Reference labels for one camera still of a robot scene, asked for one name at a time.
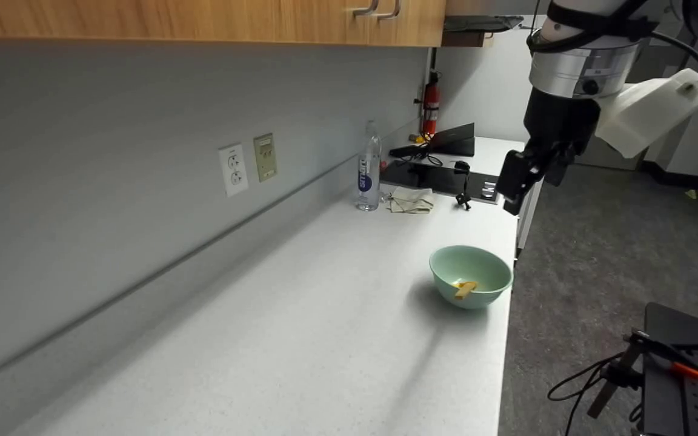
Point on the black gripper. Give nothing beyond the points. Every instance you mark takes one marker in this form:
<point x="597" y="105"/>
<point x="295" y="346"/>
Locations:
<point x="557" y="132"/>

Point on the wooden ladle yellow head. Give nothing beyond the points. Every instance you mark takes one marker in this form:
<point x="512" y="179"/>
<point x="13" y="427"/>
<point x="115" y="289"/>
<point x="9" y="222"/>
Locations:
<point x="462" y="289"/>

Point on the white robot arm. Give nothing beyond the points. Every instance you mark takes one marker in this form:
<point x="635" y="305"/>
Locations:
<point x="579" y="87"/>

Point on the small black tripod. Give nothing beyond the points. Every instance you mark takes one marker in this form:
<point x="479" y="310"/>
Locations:
<point x="462" y="193"/>

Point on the red fire extinguisher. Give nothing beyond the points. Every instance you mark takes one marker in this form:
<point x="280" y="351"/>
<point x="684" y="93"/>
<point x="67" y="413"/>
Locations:
<point x="430" y="101"/>

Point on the black cooktop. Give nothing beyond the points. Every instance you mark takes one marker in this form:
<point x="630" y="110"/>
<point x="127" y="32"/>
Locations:
<point x="432" y="165"/>

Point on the mint green bowl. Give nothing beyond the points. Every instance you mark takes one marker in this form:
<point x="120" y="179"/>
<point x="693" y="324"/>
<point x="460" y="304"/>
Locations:
<point x="453" y="261"/>

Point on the crumpled beige cloth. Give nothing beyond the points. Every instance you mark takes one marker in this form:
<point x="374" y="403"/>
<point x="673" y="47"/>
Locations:
<point x="409" y="199"/>

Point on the clear plastic water bottle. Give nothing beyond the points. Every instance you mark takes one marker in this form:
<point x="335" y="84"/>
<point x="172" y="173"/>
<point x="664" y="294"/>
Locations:
<point x="368" y="170"/>

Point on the black perforated side table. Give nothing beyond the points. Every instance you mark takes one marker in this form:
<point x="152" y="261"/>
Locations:
<point x="670" y="399"/>

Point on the wooden upper cabinet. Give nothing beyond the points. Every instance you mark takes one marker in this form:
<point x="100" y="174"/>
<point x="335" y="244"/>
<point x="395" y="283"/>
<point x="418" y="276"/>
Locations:
<point x="316" y="21"/>

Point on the orange handled clamp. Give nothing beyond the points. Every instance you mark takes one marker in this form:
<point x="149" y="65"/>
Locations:
<point x="678" y="363"/>

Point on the beige wall switch plate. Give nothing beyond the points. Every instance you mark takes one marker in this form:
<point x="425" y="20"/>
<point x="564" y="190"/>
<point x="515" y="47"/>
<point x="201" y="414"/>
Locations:
<point x="265" y="155"/>

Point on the white wall outlet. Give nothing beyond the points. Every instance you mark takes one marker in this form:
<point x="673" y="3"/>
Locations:
<point x="232" y="167"/>

